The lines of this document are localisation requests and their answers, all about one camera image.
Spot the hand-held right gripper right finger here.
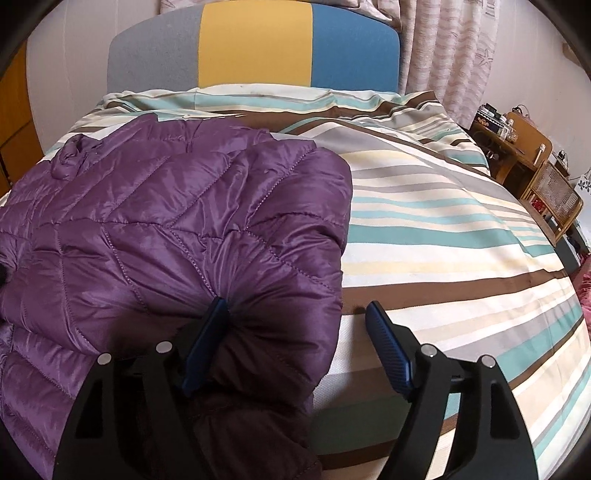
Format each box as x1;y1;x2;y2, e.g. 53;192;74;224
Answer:
365;301;541;480

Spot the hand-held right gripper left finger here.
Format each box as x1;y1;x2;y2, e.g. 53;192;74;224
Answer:
53;296;232;480

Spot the purple quilted puffer jacket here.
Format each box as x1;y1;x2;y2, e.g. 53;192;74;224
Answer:
0;112;354;480

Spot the striped bed cover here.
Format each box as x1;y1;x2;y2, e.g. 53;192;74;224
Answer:
0;84;591;480

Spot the pink cloth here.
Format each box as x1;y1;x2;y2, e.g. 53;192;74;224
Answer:
573;258;591;333

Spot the rattan chair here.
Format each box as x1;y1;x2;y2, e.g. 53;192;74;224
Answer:
522;161;585;245

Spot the wooden desk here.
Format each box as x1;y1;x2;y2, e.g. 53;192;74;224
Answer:
471;111;552;195

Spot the dark box on desk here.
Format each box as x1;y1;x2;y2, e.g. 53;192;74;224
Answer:
475;105;509;136

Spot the orange wooden wardrobe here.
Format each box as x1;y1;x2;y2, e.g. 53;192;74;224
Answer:
0;44;44;197

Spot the grey yellow blue headboard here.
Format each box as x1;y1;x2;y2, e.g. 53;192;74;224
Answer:
107;0;400;93

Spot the patterned beige curtain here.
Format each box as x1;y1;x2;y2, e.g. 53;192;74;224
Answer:
159;0;497;123

